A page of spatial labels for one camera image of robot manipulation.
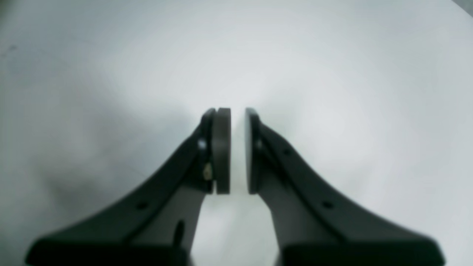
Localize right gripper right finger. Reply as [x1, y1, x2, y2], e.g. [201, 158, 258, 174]
[245, 108, 446, 266]

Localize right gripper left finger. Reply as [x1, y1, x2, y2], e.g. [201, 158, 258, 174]
[25, 108, 231, 266]

